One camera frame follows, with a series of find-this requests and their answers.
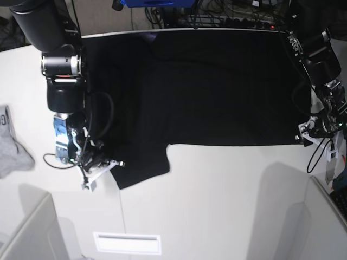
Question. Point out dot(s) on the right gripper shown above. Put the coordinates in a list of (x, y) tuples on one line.
[(75, 144)]

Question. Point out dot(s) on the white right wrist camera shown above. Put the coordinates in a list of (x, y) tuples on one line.
[(89, 177)]

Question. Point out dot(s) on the black power strip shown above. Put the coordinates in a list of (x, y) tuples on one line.
[(204, 21)]

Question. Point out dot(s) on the grey folded garment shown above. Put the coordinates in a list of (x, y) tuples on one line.
[(14, 157)]

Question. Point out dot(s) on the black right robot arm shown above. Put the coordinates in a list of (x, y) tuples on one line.
[(49, 28)]

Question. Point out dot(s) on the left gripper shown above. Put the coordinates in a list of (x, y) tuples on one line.
[(332, 118)]

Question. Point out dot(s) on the white table label slot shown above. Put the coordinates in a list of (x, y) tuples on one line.
[(131, 244)]

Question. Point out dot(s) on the white bin left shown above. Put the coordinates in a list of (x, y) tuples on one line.
[(38, 235)]

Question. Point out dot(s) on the teal orange object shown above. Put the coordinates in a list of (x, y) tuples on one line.
[(339, 183)]

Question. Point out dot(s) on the blue box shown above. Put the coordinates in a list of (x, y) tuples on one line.
[(158, 3)]

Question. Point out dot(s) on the black T-shirt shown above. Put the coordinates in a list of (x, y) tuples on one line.
[(195, 87)]

